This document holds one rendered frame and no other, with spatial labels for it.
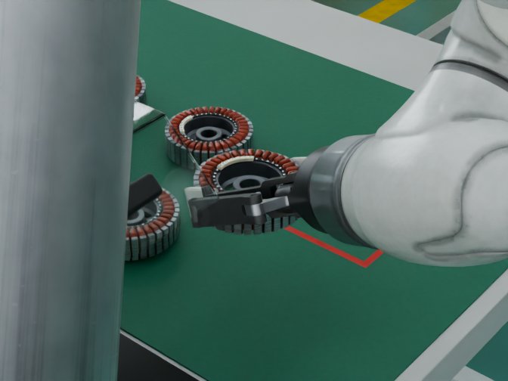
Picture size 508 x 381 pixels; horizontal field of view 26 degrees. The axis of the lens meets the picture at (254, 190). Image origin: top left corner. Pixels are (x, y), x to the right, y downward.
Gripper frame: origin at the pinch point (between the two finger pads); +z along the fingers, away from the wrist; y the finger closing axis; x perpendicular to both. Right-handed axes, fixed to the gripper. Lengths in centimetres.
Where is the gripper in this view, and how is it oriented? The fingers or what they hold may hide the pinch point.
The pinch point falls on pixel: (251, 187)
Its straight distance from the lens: 108.1
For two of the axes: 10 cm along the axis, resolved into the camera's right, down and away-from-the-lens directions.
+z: -4.1, -0.1, 9.1
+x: -2.3, -9.7, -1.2
